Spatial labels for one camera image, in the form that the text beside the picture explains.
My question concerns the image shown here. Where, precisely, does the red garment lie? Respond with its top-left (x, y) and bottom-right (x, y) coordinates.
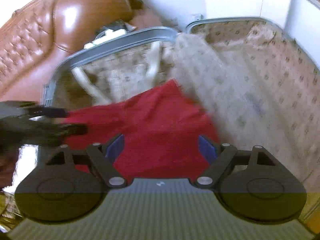
top-left (64, 80), bottom-right (219, 181)

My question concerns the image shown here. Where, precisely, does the brown leather sofa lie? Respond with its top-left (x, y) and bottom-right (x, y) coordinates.
top-left (1, 0), bottom-right (161, 101)

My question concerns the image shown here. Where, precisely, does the grey open suitcase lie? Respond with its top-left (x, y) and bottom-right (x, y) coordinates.
top-left (42, 18), bottom-right (319, 192)

